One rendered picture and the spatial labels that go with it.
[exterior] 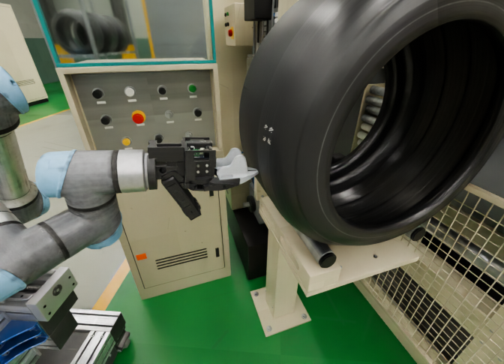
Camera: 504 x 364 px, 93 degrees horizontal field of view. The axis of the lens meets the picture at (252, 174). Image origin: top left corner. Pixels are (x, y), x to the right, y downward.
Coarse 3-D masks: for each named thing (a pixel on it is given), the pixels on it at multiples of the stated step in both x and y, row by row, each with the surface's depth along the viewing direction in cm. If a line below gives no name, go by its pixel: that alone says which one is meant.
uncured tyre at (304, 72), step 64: (320, 0) 39; (384, 0) 32; (448, 0) 32; (256, 64) 48; (320, 64) 34; (384, 64) 33; (448, 64) 60; (256, 128) 45; (320, 128) 36; (384, 128) 77; (448, 128) 64; (320, 192) 42; (384, 192) 73; (448, 192) 55
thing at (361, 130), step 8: (368, 88) 95; (376, 88) 92; (384, 88) 89; (368, 96) 95; (376, 96) 98; (368, 104) 98; (376, 104) 91; (360, 112) 99; (368, 112) 97; (376, 112) 93; (360, 120) 101; (368, 120) 96; (360, 128) 103; (368, 128) 98; (360, 136) 102; (352, 144) 106
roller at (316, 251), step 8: (296, 232) 65; (304, 240) 61; (312, 240) 59; (312, 248) 58; (320, 248) 57; (328, 248) 57; (320, 256) 56; (328, 256) 55; (320, 264) 56; (328, 264) 56
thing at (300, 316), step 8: (264, 288) 148; (256, 296) 143; (264, 296) 143; (296, 296) 143; (256, 304) 139; (264, 304) 139; (296, 304) 139; (264, 312) 135; (296, 312) 135; (304, 312) 135; (264, 320) 131; (272, 320) 131; (280, 320) 131; (288, 320) 131; (296, 320) 131; (304, 320) 131; (264, 328) 128; (272, 328) 128; (280, 328) 128; (288, 328) 128
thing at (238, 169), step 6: (240, 156) 45; (234, 162) 45; (240, 162) 46; (246, 162) 47; (222, 168) 45; (228, 168) 46; (234, 168) 46; (240, 168) 46; (246, 168) 47; (222, 174) 46; (228, 174) 46; (234, 174) 47; (240, 174) 47; (246, 174) 48; (252, 174) 48; (240, 180) 47; (246, 180) 48
